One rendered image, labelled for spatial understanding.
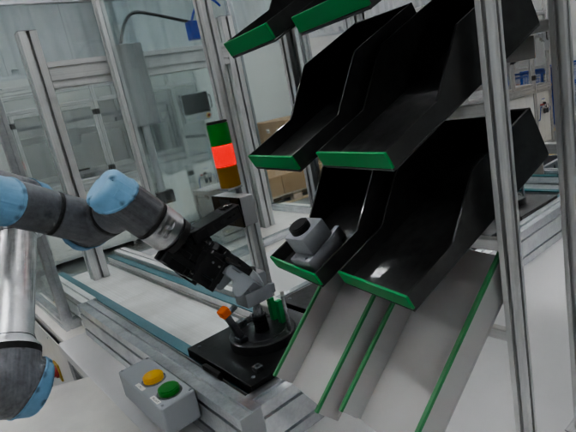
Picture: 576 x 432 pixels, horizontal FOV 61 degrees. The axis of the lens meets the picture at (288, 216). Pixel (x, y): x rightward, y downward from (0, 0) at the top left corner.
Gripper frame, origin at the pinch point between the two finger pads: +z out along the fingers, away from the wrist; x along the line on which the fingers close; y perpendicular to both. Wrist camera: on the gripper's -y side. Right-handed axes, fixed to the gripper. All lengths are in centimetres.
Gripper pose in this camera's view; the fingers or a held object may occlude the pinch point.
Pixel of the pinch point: (252, 277)
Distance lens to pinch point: 100.4
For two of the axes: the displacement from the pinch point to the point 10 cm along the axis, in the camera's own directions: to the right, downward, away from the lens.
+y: -4.6, 8.4, -2.9
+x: 6.2, 0.7, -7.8
